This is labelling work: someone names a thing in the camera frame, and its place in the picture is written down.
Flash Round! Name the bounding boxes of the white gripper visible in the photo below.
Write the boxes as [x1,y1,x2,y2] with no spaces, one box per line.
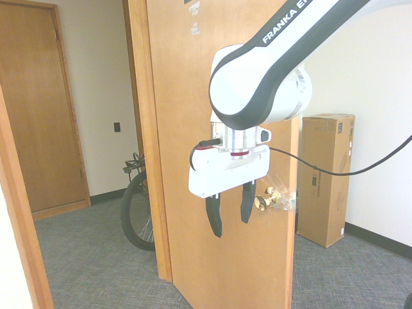
[187,144,270,239]

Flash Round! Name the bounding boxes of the wooden door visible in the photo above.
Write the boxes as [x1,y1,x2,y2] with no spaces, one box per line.
[145,0,300,309]
[0,0,91,214]

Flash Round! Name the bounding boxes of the brass door knob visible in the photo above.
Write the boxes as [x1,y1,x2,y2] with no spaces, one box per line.
[253,187,282,213]

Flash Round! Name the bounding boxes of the clear tape on door edge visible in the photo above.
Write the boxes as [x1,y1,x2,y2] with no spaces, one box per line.
[267,173,299,213]

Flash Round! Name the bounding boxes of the closed wooden door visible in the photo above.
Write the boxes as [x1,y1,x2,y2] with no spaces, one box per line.
[0,0,91,214]

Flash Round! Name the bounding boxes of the black bicycle wheel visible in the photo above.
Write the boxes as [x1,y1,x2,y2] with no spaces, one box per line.
[120,151,156,252]

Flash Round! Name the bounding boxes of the tall cardboard box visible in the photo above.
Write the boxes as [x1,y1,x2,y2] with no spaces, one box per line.
[295,113,356,248]

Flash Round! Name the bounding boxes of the torn sticker remnants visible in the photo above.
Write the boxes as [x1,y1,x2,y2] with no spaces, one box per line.
[183,0,203,38]

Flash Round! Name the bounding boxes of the black cable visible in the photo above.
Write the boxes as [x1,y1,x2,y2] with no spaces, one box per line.
[189,135,412,177]

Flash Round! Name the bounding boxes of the wooden door frame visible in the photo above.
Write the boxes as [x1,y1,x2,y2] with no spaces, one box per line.
[122,0,174,283]

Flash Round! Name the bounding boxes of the wooden door frame post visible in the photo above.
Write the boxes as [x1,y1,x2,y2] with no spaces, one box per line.
[0,84,55,309]

